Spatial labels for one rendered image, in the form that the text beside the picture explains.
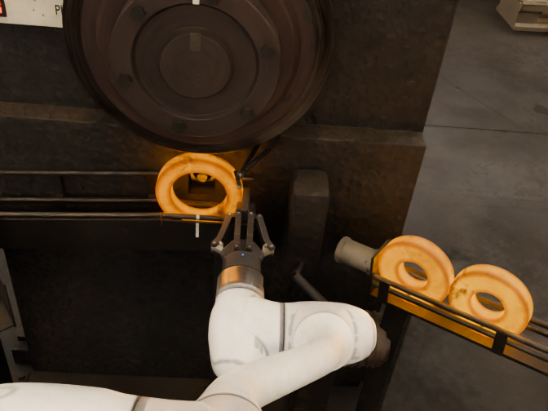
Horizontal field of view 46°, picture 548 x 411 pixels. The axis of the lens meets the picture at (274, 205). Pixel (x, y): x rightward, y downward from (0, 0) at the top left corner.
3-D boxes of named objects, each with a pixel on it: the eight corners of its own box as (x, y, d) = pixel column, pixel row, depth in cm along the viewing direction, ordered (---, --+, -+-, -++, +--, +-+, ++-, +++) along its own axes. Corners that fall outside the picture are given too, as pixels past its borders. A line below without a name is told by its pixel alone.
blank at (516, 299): (461, 251, 125) (454, 261, 122) (542, 282, 117) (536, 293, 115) (448, 309, 134) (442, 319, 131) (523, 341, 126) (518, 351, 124)
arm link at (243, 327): (211, 318, 123) (280, 320, 123) (205, 392, 111) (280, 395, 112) (210, 283, 115) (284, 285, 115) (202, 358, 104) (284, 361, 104)
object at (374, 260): (382, 276, 143) (387, 238, 137) (385, 277, 143) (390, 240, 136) (366, 295, 138) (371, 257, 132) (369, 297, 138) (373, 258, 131)
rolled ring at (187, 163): (244, 164, 132) (245, 155, 134) (153, 156, 131) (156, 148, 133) (240, 232, 143) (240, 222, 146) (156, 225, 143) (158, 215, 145)
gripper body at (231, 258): (218, 289, 125) (221, 253, 132) (262, 291, 126) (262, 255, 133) (218, 263, 120) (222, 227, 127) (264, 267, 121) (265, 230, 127)
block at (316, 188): (281, 244, 156) (291, 164, 141) (314, 246, 156) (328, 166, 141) (281, 276, 148) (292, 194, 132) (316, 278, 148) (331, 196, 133)
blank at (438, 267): (388, 223, 132) (381, 232, 129) (461, 251, 125) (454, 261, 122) (381, 280, 141) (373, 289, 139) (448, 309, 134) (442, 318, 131)
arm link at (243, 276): (262, 317, 122) (262, 293, 127) (266, 288, 116) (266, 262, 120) (214, 315, 122) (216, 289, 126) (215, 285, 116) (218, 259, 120)
